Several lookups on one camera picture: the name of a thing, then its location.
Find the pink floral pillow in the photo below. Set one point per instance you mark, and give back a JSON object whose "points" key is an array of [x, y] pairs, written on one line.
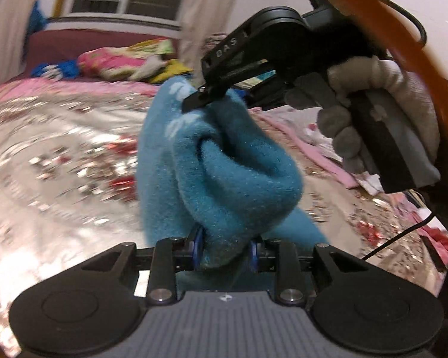
{"points": [[118, 63]]}

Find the right beige curtain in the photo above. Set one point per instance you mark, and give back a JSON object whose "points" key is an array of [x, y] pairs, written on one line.
{"points": [[199, 20]]}

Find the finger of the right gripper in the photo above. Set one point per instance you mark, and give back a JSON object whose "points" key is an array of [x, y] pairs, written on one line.
{"points": [[216, 86]]}

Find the teal fleece garment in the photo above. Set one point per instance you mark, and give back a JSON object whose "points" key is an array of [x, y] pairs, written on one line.
{"points": [[215, 169]]}

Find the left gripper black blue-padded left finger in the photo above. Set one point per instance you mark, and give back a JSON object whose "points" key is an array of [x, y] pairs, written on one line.
{"points": [[97, 304]]}

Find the blue crumpled clothes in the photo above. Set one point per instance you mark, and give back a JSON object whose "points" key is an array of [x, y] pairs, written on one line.
{"points": [[63, 70]]}

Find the yellow folded cloth stack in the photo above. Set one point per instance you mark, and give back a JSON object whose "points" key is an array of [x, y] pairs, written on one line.
{"points": [[173, 67]]}

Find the grey white stuffed cloth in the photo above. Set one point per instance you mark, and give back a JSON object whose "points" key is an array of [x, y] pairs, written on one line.
{"points": [[152, 65]]}

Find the grey gloved hand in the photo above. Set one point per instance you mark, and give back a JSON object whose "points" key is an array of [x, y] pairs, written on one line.
{"points": [[379, 117]]}

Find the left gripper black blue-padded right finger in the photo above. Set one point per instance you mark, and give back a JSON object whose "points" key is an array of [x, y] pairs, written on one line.
{"points": [[353, 303]]}

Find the beige floral satin bedspread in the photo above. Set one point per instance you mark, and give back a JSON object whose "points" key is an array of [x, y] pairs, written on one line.
{"points": [[57, 208]]}

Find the polka dot pillow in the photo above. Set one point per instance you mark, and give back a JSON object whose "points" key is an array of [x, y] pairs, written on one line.
{"points": [[304, 123]]}

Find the pink bed sheet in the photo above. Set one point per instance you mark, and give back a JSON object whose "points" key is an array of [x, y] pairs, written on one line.
{"points": [[38, 86]]}

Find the dark red headboard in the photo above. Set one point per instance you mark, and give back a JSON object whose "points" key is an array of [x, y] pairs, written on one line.
{"points": [[56, 46]]}

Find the blue hanging bag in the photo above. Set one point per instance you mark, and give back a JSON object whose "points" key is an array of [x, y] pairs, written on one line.
{"points": [[37, 20]]}

